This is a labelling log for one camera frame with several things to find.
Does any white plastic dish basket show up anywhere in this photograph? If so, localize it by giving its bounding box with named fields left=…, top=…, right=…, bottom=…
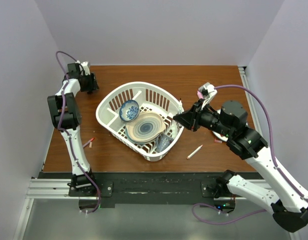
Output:
left=96, top=81, right=184, bottom=162

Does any aluminium frame rail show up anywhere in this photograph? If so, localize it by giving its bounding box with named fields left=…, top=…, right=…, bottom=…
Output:
left=12, top=177, right=74, bottom=240

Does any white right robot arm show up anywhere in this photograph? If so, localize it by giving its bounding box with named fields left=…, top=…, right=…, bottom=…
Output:
left=173, top=100, right=308, bottom=233

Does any watermelon pattern plate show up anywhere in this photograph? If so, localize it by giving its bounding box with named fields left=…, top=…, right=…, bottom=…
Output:
left=212, top=108, right=249, bottom=143

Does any blue glass cup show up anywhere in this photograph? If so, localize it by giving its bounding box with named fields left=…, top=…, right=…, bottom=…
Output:
left=155, top=134, right=174, bottom=153

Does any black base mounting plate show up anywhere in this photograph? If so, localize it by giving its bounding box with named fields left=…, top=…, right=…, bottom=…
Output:
left=68, top=172, right=247, bottom=210

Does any white black marker pen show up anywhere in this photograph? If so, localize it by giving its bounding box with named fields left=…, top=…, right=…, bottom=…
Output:
left=178, top=99, right=183, bottom=114

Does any beige blue ringed plate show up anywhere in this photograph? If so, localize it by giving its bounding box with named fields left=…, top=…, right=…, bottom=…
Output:
left=125, top=111, right=166, bottom=144

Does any blue patterned small bowl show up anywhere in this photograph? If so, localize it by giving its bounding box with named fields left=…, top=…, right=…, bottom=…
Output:
left=119, top=100, right=140, bottom=122

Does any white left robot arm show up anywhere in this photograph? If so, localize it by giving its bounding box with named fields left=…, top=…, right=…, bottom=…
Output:
left=47, top=74, right=100, bottom=196

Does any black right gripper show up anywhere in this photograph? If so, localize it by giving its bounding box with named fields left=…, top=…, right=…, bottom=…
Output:
left=174, top=98, right=233, bottom=138

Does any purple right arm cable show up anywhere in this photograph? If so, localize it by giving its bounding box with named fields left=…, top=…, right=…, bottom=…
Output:
left=192, top=84, right=308, bottom=225

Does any white red tipped pen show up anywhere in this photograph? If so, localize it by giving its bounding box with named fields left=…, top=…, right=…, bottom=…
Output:
left=186, top=145, right=203, bottom=160

